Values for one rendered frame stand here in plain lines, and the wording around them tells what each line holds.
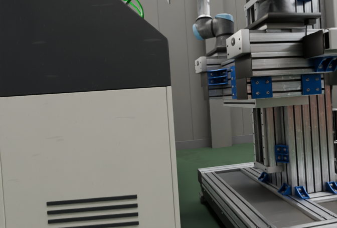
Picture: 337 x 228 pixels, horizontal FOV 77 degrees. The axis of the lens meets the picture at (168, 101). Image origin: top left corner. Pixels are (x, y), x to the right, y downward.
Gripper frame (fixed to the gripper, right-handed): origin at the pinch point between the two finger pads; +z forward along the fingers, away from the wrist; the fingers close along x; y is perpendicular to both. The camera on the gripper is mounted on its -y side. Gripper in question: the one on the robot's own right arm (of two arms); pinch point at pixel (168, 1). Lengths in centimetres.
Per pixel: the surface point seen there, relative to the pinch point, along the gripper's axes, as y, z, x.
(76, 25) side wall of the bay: -33, 23, -35
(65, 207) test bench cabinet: -41, 83, -35
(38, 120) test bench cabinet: -48, 53, -35
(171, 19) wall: 16, -66, 202
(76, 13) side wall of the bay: -33, 19, -35
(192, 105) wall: 39, 61, 205
